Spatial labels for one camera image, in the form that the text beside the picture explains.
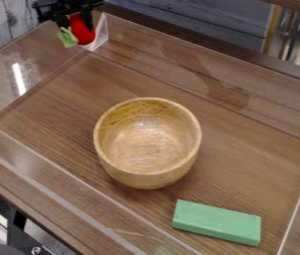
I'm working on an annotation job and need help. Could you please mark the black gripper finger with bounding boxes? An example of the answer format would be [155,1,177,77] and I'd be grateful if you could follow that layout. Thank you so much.
[80,6,94,31]
[54,13,70,28]

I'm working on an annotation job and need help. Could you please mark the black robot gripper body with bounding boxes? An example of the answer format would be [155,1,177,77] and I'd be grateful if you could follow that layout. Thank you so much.
[31,0,104,15]

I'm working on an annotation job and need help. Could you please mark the red plush fruit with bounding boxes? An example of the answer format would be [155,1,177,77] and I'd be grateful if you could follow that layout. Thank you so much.
[58,13,95,48]

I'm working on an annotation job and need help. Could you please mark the wooden bowl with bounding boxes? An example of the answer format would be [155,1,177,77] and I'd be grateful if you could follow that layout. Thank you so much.
[94,98,202,190]

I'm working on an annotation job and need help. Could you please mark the wooden chair in background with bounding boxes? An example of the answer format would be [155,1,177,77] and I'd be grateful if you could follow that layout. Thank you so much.
[261,0,300,63]

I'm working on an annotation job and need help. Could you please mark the black table leg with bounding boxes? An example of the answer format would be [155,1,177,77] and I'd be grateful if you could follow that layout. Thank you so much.
[7,210,54,255]

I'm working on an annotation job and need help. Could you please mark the green rectangular block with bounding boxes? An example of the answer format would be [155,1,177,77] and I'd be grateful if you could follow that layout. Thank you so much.
[171,199,261,247]

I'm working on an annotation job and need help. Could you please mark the clear acrylic corner bracket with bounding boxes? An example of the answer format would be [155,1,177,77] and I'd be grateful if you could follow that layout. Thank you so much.
[84,14,108,52]

